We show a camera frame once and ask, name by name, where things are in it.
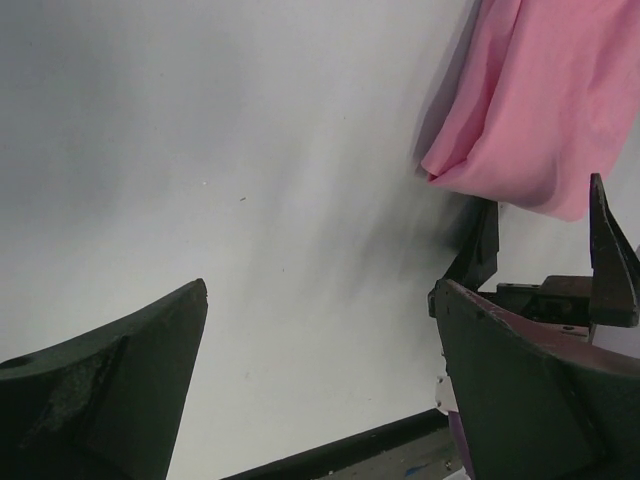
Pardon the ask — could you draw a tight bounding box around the pink t shirt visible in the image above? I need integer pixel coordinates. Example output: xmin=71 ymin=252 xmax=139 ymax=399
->
xmin=421 ymin=1 xmax=639 ymax=221

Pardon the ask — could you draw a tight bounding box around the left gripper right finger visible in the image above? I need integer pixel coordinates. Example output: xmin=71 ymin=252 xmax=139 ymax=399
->
xmin=433 ymin=280 xmax=639 ymax=479

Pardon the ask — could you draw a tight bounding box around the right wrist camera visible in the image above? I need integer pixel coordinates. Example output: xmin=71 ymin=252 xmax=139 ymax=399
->
xmin=435 ymin=375 xmax=459 ymax=415

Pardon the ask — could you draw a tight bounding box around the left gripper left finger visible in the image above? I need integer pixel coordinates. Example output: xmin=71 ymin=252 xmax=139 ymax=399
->
xmin=1 ymin=279 xmax=208 ymax=479

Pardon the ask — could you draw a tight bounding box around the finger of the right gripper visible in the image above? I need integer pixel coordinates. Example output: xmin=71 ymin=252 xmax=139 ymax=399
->
xmin=443 ymin=199 xmax=499 ymax=290
xmin=589 ymin=173 xmax=639 ymax=328

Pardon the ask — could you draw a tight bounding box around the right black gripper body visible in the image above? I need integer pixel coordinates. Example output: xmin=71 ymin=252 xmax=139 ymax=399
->
xmin=482 ymin=275 xmax=593 ymax=340

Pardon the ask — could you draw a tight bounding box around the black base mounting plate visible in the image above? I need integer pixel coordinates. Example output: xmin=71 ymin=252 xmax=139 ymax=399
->
xmin=230 ymin=409 xmax=462 ymax=480

